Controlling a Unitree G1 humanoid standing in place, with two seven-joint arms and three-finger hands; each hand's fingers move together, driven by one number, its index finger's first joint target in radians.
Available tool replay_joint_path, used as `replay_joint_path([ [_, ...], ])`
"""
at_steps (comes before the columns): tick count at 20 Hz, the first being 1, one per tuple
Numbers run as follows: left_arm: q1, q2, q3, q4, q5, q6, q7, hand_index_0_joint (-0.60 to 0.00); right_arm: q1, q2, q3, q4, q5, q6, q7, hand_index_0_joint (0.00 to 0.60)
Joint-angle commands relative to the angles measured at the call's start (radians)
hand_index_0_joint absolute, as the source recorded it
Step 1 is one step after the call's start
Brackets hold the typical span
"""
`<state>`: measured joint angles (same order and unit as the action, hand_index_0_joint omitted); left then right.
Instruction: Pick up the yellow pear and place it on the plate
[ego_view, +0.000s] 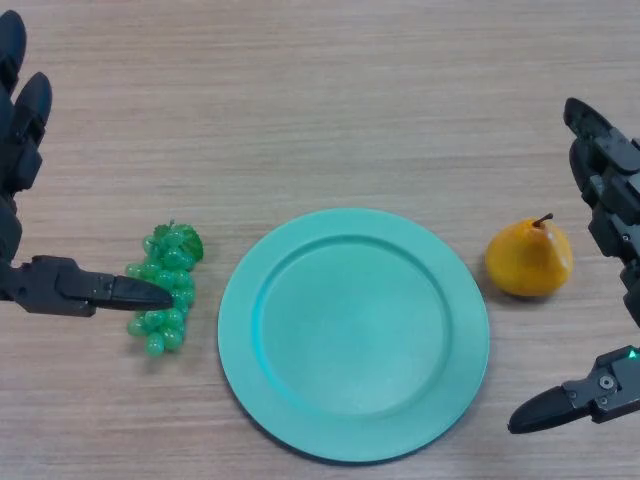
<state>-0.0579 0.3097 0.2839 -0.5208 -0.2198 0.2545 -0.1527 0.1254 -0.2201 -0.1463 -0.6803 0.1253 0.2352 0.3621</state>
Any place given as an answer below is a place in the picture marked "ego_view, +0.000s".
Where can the yellow pear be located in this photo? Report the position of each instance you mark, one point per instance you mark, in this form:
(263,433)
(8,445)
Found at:
(525,260)

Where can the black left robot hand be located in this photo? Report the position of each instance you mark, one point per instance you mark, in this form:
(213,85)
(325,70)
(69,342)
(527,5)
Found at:
(20,165)

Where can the green round plate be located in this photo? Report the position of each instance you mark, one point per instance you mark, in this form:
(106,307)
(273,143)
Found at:
(350,335)

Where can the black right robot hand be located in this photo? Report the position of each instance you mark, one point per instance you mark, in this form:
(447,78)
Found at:
(610,200)

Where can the green grape bunch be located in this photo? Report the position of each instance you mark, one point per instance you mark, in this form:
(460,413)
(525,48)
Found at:
(170,260)

